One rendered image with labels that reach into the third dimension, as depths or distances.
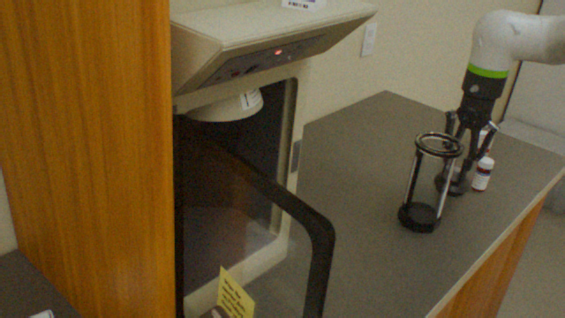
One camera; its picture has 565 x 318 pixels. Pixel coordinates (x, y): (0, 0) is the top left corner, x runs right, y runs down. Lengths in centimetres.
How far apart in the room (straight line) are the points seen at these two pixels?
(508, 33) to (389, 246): 53
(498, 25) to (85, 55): 87
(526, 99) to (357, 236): 268
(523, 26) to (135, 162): 90
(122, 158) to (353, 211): 77
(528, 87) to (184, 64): 326
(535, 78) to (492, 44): 251
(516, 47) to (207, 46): 81
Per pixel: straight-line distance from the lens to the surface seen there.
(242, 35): 61
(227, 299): 73
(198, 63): 62
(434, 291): 115
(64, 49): 72
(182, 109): 73
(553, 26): 127
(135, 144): 63
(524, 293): 280
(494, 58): 125
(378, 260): 119
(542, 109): 378
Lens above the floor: 169
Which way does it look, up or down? 30 degrees down
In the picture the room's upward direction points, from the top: 6 degrees clockwise
